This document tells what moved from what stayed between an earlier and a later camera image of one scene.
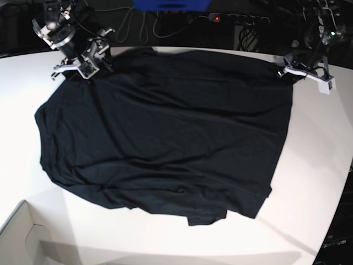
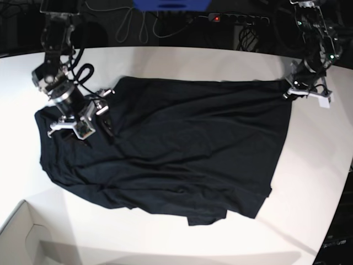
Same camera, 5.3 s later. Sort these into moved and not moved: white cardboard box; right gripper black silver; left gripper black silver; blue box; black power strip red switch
Moved: right gripper black silver; left gripper black silver
Not moved: blue box; black power strip red switch; white cardboard box
